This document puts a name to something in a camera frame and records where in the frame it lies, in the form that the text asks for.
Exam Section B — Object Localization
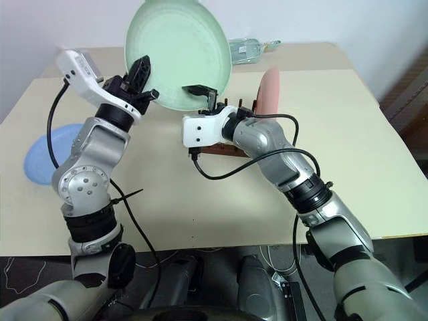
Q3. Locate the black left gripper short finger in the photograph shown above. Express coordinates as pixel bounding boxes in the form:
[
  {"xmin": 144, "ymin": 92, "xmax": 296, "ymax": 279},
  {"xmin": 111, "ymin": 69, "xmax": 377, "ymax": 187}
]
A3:
[{"xmin": 136, "ymin": 88, "xmax": 161, "ymax": 101}]

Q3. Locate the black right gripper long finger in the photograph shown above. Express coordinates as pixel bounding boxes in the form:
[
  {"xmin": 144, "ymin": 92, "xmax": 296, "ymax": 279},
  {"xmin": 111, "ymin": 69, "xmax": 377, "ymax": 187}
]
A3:
[{"xmin": 181, "ymin": 84, "xmax": 219, "ymax": 98}]

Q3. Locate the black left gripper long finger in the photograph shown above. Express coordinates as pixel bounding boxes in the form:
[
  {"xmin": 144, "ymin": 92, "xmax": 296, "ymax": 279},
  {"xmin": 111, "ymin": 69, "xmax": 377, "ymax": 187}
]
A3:
[{"xmin": 125, "ymin": 54, "xmax": 152, "ymax": 94}]

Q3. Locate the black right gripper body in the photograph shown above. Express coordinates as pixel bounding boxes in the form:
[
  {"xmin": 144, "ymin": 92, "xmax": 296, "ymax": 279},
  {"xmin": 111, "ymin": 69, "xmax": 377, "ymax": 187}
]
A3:
[{"xmin": 199, "ymin": 102, "xmax": 229, "ymax": 117}]

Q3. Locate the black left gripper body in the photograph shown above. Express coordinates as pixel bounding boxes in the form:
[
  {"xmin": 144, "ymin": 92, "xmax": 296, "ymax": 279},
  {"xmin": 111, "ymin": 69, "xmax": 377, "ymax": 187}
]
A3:
[{"xmin": 102, "ymin": 75, "xmax": 152, "ymax": 115}]

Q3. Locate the green plate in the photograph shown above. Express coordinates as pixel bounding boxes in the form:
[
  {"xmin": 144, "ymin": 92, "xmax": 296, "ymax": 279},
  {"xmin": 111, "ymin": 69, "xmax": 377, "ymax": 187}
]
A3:
[{"xmin": 124, "ymin": 0, "xmax": 233, "ymax": 112}]

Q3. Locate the wooden dish rack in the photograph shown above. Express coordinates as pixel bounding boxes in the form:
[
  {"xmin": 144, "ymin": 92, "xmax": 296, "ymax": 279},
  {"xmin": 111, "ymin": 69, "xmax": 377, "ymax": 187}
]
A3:
[{"xmin": 199, "ymin": 96, "xmax": 260, "ymax": 159}]

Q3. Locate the pink plate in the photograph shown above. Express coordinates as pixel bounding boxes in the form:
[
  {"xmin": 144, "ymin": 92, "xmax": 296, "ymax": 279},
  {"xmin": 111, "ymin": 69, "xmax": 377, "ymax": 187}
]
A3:
[{"xmin": 255, "ymin": 66, "xmax": 282, "ymax": 116}]

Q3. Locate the clear glass bottle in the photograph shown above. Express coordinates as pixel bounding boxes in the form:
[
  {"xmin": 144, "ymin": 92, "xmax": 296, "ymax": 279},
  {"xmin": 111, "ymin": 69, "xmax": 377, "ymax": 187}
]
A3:
[{"xmin": 227, "ymin": 37, "xmax": 282, "ymax": 66}]

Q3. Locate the blue plate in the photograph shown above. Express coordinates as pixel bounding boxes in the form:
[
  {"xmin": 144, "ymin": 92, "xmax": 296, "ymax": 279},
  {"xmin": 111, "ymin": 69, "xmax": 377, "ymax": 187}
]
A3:
[{"xmin": 23, "ymin": 123, "xmax": 85, "ymax": 186}]

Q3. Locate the dark rounded shape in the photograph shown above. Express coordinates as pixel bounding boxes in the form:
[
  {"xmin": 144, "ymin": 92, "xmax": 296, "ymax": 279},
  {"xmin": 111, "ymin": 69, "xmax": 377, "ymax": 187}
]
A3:
[
  {"xmin": 236, "ymin": 255, "xmax": 286, "ymax": 321},
  {"xmin": 139, "ymin": 255, "xmax": 205, "ymax": 310}
]

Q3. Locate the dark brown wooden furniture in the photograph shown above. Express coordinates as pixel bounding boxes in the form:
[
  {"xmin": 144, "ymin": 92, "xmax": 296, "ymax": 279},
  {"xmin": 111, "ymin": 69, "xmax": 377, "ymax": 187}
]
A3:
[{"xmin": 377, "ymin": 49, "xmax": 428, "ymax": 158}]

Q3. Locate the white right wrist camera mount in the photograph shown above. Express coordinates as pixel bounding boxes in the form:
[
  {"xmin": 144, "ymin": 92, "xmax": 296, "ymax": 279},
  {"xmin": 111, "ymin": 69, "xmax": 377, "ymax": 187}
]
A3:
[{"xmin": 182, "ymin": 104, "xmax": 242, "ymax": 149}]

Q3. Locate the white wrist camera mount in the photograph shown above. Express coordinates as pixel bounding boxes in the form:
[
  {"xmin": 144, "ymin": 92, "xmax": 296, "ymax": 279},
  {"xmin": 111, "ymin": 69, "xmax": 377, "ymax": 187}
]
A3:
[
  {"xmin": 182, "ymin": 104, "xmax": 242, "ymax": 149},
  {"xmin": 55, "ymin": 49, "xmax": 143, "ymax": 121}
]

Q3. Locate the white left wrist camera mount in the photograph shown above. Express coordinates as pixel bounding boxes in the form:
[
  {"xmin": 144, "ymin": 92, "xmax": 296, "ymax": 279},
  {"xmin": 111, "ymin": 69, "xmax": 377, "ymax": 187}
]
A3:
[{"xmin": 55, "ymin": 49, "xmax": 143, "ymax": 121}]

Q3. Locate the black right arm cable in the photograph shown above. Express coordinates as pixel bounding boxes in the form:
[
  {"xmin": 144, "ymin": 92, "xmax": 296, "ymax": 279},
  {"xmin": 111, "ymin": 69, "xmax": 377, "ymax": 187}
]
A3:
[{"xmin": 188, "ymin": 112, "xmax": 328, "ymax": 321}]

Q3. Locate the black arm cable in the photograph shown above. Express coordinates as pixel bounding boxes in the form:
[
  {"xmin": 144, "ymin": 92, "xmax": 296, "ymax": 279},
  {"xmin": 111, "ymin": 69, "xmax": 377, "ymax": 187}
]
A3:
[
  {"xmin": 46, "ymin": 80, "xmax": 163, "ymax": 306},
  {"xmin": 188, "ymin": 112, "xmax": 328, "ymax": 321}
]

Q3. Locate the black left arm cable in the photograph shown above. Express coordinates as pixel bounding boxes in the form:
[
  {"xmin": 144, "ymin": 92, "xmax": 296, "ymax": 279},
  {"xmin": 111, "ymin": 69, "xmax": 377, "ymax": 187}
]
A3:
[{"xmin": 46, "ymin": 80, "xmax": 163, "ymax": 306}]

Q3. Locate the black cable tie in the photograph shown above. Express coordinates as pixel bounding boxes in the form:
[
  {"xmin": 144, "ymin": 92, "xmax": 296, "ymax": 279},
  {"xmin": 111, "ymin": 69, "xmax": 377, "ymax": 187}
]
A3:
[{"xmin": 112, "ymin": 188, "xmax": 144, "ymax": 205}]

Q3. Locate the white looped cable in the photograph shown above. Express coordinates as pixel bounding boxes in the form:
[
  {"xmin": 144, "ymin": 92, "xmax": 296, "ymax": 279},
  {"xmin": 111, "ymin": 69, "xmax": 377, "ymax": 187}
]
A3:
[{"xmin": 259, "ymin": 245, "xmax": 296, "ymax": 276}]

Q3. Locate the thin white floor cable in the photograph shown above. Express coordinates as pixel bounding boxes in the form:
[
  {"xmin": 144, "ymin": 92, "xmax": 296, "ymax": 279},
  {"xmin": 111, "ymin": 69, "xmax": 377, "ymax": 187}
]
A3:
[{"xmin": 0, "ymin": 256, "xmax": 47, "ymax": 296}]

